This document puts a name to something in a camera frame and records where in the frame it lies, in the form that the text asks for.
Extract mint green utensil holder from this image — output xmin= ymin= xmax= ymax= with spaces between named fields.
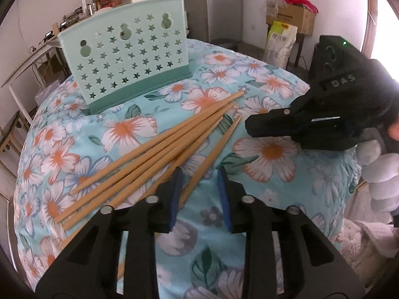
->
xmin=58 ymin=0 xmax=194 ymax=116

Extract floral blanket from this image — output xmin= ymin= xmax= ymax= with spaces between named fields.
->
xmin=14 ymin=39 xmax=364 ymax=299

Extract white fluffy garment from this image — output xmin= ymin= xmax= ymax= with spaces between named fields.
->
xmin=339 ymin=221 xmax=397 ymax=289

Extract grey refrigerator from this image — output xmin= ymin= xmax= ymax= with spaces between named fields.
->
xmin=204 ymin=0 xmax=244 ymax=43

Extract red cloth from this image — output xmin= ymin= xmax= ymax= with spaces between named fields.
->
xmin=280 ymin=0 xmax=319 ymax=13

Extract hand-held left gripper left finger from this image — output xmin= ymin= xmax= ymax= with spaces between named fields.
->
xmin=36 ymin=166 xmax=185 ymax=299

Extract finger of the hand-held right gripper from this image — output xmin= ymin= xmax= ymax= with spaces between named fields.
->
xmin=244 ymin=102 xmax=313 ymax=140
xmin=299 ymin=124 xmax=360 ymax=152

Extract wooden chair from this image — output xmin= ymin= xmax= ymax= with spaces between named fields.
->
xmin=0 ymin=110 xmax=32 ymax=200

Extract open cardboard box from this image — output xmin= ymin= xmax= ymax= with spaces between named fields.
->
xmin=266 ymin=0 xmax=317 ymax=37

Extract wooden chopstick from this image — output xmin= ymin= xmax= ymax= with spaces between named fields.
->
xmin=179 ymin=115 xmax=243 ymax=205
xmin=62 ymin=117 xmax=224 ymax=230
xmin=60 ymin=125 xmax=222 ymax=250
xmin=55 ymin=102 xmax=235 ymax=224
xmin=70 ymin=91 xmax=245 ymax=194

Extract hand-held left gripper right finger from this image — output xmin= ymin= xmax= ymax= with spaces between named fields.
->
xmin=217 ymin=166 xmax=365 ymax=299

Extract long white table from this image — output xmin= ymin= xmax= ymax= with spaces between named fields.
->
xmin=1 ymin=22 xmax=73 ymax=123

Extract person's right hand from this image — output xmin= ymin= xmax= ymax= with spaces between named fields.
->
xmin=358 ymin=121 xmax=399 ymax=213

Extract printed white sack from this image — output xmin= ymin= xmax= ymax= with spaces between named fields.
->
xmin=264 ymin=21 xmax=299 ymax=70

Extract black stand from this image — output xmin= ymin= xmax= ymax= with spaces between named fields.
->
xmin=294 ymin=34 xmax=316 ymax=70

